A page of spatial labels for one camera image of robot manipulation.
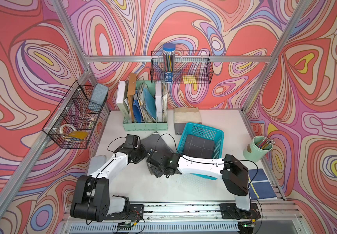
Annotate blue lidded pencil tube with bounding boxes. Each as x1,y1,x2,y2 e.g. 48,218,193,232
163,43,176,82

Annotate beige and grey folded pillowcase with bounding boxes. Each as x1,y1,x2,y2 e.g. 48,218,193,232
174,107,202,135

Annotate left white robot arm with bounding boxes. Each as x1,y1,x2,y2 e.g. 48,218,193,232
70,134,148,225

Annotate black wire basket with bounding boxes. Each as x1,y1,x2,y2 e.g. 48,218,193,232
151,49,214,84
42,81,108,149

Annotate yellow card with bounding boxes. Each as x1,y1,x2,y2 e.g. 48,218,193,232
66,131,88,140

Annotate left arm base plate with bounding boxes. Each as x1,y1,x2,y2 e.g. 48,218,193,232
104,204,144,221

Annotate grey blue sponge block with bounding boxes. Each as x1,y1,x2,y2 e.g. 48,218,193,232
88,83,109,112

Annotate left black wire basket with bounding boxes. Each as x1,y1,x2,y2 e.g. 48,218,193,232
42,81,108,149

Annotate white tape roll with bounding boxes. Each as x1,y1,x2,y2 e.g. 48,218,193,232
59,124,77,135

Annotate yellow sticky notes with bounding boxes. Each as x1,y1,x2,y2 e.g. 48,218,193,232
182,75,197,84

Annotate green pencil cup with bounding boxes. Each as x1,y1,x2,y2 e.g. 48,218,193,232
243,136,275,162

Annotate brown folder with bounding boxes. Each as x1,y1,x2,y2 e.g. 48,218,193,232
127,73,137,123

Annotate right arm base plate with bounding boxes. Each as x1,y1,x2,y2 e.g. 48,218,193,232
219,203,262,220

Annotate teal plastic basket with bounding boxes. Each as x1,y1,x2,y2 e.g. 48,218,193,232
177,123,224,180

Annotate back black wire basket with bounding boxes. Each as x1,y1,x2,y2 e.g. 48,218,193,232
151,49,214,84

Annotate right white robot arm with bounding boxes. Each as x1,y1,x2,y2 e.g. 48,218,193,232
147,150,251,211

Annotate navy pillowcase with yellow stripe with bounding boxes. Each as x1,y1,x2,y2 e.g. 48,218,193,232
249,169,277,200

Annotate white binder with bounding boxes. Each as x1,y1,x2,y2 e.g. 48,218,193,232
155,83,163,122

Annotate white book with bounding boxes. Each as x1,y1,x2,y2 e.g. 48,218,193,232
116,81,129,117

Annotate grey pillowcase with label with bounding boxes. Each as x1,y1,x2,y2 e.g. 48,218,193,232
141,132,173,178

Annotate blue folder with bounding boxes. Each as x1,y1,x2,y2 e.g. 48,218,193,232
143,88,156,122

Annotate green file organizer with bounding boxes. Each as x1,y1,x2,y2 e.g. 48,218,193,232
123,81,168,131

